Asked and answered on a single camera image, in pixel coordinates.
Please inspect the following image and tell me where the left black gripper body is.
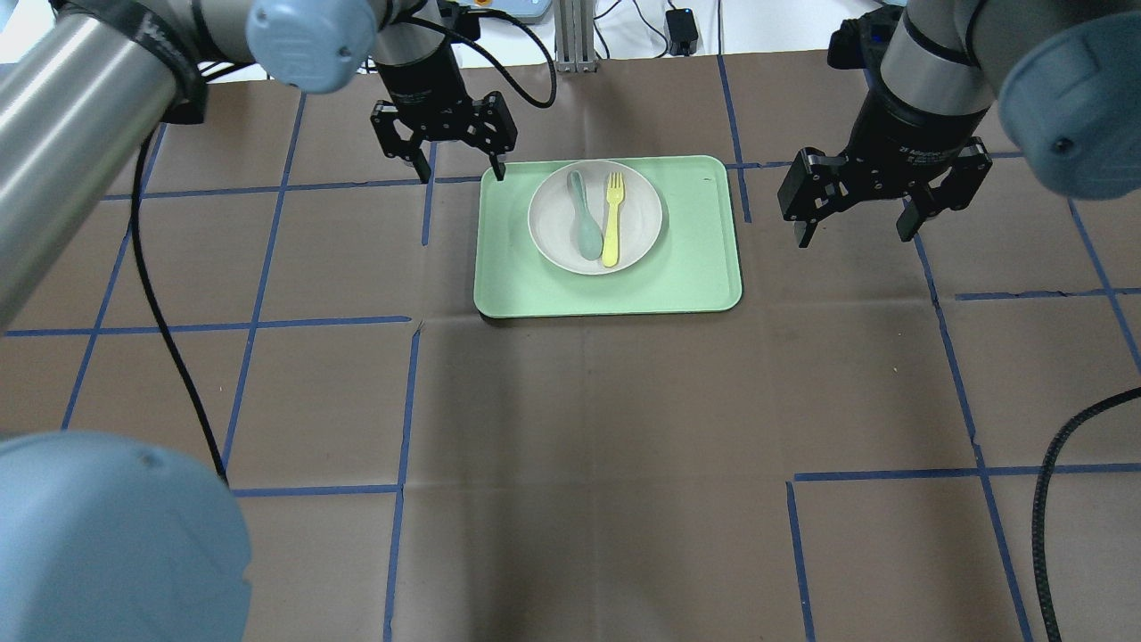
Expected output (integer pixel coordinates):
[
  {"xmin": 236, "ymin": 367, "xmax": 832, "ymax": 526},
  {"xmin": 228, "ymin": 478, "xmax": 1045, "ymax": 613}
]
[{"xmin": 371, "ymin": 42, "xmax": 518, "ymax": 163}]

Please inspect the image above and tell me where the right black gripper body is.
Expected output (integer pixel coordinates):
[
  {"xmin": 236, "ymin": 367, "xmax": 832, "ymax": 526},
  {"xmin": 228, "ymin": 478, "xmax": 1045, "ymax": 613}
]
[{"xmin": 777, "ymin": 86, "xmax": 993, "ymax": 224}]

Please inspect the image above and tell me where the white round plate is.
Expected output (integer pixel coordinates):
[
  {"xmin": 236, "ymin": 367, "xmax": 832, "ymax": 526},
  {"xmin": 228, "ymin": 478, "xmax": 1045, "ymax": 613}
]
[{"xmin": 526, "ymin": 160, "xmax": 667, "ymax": 276}]

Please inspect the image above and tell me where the yellow plastic fork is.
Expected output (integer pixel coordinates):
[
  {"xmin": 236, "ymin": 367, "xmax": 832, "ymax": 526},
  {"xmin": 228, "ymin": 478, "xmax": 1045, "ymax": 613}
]
[{"xmin": 602, "ymin": 171, "xmax": 625, "ymax": 268}]

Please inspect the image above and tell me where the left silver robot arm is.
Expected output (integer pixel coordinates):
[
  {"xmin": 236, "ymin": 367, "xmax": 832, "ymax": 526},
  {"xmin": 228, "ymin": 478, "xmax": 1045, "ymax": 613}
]
[{"xmin": 3, "ymin": 1, "xmax": 517, "ymax": 641}]

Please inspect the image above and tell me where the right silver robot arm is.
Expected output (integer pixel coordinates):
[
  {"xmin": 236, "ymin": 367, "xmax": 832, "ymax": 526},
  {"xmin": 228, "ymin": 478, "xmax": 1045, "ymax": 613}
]
[{"xmin": 778, "ymin": 1, "xmax": 1140, "ymax": 247}]

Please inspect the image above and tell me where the light green tray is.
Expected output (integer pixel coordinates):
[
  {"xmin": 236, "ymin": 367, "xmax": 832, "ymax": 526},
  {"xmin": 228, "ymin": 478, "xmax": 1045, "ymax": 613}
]
[{"xmin": 474, "ymin": 155, "xmax": 743, "ymax": 318}]

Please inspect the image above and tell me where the grey-green plastic spoon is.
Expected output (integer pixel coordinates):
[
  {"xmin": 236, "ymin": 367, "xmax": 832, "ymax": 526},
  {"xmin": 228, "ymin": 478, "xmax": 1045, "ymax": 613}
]
[{"xmin": 567, "ymin": 169, "xmax": 602, "ymax": 260}]

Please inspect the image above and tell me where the black power adapter near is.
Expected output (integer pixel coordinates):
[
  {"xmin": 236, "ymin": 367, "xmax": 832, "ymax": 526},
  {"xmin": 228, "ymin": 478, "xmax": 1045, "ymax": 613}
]
[{"xmin": 664, "ymin": 7, "xmax": 701, "ymax": 57}]

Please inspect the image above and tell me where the aluminium frame post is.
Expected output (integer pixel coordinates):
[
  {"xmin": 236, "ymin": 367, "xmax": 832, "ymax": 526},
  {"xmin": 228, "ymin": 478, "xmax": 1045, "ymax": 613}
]
[{"xmin": 553, "ymin": 0, "xmax": 598, "ymax": 73}]

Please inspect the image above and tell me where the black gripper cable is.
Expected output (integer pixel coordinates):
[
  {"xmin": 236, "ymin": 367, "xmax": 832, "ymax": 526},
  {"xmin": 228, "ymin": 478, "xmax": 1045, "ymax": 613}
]
[{"xmin": 1030, "ymin": 385, "xmax": 1141, "ymax": 642}]

